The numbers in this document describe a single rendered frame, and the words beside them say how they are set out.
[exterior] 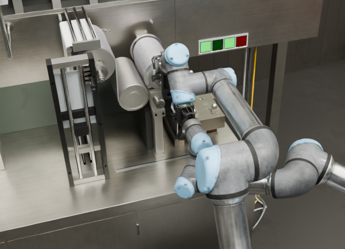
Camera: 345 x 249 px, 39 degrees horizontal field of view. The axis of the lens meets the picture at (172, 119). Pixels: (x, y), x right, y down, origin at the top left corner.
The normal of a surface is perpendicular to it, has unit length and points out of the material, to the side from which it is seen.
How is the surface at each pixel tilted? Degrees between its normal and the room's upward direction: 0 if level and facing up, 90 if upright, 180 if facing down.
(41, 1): 90
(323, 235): 0
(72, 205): 0
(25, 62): 90
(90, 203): 0
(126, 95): 90
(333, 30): 90
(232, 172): 62
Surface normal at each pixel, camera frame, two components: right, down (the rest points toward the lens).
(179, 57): 0.21, -0.12
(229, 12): 0.29, 0.53
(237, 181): 0.41, 0.04
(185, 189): -0.36, 0.53
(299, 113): -0.03, -0.83
